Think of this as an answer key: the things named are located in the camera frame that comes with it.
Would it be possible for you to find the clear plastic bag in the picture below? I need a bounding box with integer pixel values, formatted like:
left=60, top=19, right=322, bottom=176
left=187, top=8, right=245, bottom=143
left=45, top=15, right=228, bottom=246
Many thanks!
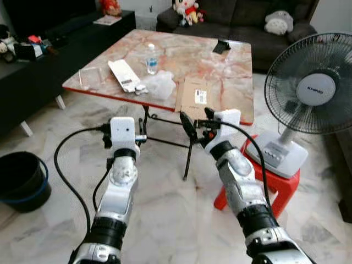
left=144, top=70, right=177, bottom=101

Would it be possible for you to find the black rubbish bucket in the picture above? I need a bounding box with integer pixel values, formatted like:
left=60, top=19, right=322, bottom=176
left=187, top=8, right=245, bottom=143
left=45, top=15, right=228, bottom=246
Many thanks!
left=0, top=151, right=52, bottom=214

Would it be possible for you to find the brown cardboard sheet with label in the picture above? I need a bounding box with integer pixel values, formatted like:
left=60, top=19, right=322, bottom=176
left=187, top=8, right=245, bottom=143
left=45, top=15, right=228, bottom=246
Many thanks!
left=174, top=76, right=216, bottom=121

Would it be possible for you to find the flat white package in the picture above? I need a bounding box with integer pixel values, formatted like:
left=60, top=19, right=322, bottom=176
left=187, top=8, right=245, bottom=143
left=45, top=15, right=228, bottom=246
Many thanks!
left=107, top=59, right=141, bottom=94

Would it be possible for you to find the marble folding table red edge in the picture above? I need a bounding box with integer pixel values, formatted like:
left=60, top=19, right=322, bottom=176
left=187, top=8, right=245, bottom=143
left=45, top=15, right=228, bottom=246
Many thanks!
left=62, top=29, right=255, bottom=181

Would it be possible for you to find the small black object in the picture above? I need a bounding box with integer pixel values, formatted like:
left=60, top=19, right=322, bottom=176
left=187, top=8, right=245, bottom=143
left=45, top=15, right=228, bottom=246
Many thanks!
left=212, top=39, right=232, bottom=55

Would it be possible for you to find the clear plastic water bottle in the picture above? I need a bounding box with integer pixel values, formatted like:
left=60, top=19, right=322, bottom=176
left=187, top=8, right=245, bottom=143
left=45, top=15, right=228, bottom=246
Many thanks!
left=146, top=43, right=160, bottom=75

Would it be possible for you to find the clear plastic tray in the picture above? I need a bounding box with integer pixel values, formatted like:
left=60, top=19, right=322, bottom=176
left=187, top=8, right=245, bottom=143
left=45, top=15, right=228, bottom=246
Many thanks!
left=76, top=67, right=111, bottom=89

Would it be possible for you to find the red plastic stool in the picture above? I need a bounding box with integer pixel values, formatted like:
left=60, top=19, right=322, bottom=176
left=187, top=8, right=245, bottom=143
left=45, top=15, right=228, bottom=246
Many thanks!
left=213, top=134, right=301, bottom=218

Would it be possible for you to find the dark grey sofa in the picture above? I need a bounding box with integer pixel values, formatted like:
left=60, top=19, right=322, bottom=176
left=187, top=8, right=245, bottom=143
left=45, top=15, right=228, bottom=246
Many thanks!
left=156, top=0, right=321, bottom=73

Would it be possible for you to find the long black TV cabinet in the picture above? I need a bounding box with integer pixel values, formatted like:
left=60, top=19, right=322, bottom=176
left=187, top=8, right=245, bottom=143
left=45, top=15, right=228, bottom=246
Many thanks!
left=0, top=9, right=137, bottom=139

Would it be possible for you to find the red and white plush doll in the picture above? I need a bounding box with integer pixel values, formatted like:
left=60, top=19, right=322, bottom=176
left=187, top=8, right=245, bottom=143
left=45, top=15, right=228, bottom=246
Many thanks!
left=173, top=0, right=205, bottom=28

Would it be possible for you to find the white table fan black grille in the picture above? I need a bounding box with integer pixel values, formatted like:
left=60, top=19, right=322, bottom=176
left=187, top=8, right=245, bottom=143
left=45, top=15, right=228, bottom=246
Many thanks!
left=252, top=32, right=352, bottom=180

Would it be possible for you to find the printed booklet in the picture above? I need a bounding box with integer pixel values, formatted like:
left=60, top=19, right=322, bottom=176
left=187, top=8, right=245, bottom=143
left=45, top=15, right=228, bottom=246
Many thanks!
left=92, top=15, right=123, bottom=26

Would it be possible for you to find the grey round plush toy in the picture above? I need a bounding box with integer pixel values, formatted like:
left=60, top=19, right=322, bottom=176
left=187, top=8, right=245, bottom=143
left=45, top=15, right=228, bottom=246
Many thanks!
left=263, top=9, right=295, bottom=36

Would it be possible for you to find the red toy figure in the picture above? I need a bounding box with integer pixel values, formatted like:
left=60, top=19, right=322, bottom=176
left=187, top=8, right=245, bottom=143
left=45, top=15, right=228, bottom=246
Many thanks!
left=98, top=0, right=123, bottom=17

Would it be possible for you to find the black wallet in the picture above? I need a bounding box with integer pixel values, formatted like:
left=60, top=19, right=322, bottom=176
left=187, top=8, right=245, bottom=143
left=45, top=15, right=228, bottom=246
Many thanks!
left=13, top=43, right=46, bottom=61

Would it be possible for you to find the small red box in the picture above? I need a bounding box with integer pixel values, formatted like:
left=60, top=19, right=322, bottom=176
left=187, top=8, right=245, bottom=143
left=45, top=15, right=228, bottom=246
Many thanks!
left=27, top=34, right=44, bottom=45

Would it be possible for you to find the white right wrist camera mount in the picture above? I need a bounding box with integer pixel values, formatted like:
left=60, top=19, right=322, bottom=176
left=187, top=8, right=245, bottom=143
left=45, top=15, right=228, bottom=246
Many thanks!
left=213, top=108, right=242, bottom=145

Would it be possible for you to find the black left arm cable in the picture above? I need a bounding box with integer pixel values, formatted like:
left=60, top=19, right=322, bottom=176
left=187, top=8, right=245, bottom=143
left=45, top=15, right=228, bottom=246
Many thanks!
left=53, top=126, right=113, bottom=234

